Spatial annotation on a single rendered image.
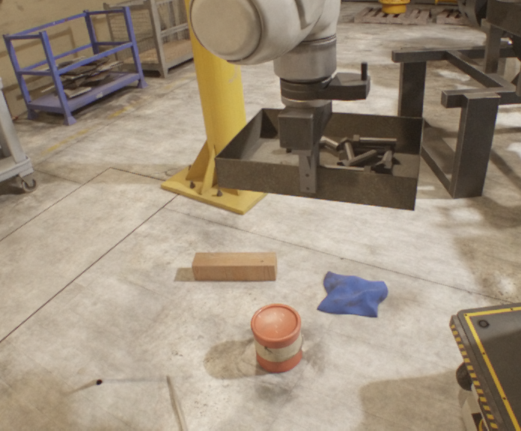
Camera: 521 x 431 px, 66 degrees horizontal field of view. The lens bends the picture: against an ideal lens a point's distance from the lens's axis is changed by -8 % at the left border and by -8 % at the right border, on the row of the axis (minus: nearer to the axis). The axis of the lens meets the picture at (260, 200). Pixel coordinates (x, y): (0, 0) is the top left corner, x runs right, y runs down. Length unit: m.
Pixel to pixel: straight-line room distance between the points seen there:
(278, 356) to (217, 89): 1.57
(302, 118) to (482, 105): 1.97
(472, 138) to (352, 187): 1.91
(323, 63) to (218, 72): 1.98
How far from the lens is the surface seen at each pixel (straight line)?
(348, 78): 0.63
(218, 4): 0.39
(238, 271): 2.06
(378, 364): 1.77
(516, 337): 1.55
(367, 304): 1.94
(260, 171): 0.73
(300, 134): 0.60
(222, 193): 2.72
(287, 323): 1.64
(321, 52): 0.59
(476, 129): 2.54
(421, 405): 1.70
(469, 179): 2.69
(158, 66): 5.53
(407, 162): 0.83
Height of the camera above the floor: 1.43
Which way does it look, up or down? 33 degrees down
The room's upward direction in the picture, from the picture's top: 6 degrees counter-clockwise
